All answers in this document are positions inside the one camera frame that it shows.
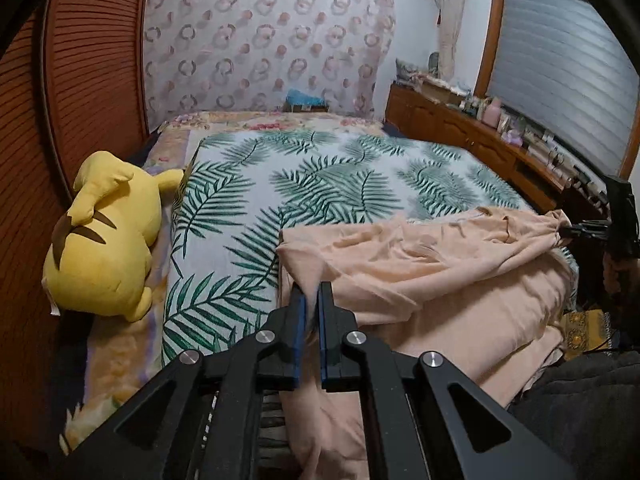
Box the peach cloth garment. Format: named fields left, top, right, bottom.
left=275, top=206, right=574, bottom=480

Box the yellow patterned cushion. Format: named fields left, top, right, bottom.
left=561, top=309, right=613, bottom=361

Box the pink jar on sideboard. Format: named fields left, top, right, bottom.
left=482, top=98, right=502, bottom=129

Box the palm leaf print blanket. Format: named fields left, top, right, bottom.
left=162, top=129, right=534, bottom=361

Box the floral bed sheet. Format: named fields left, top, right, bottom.
left=60, top=112, right=385, bottom=454

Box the grey window blind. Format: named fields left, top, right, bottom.
left=488, top=0, right=639, bottom=174

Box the yellow Pikachu plush toy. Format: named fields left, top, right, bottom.
left=41, top=151, right=183, bottom=323

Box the wooden sideboard cabinet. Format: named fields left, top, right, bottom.
left=385, top=82, right=608, bottom=221

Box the blue box on headboard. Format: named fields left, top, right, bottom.
left=282, top=89, right=329, bottom=113

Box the beige curtain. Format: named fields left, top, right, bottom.
left=437, top=0, right=465, bottom=80

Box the patterned headboard cover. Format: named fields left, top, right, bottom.
left=143, top=0, right=396, bottom=127

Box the brown louvered wardrobe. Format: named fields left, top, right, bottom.
left=1, top=0, right=150, bottom=455

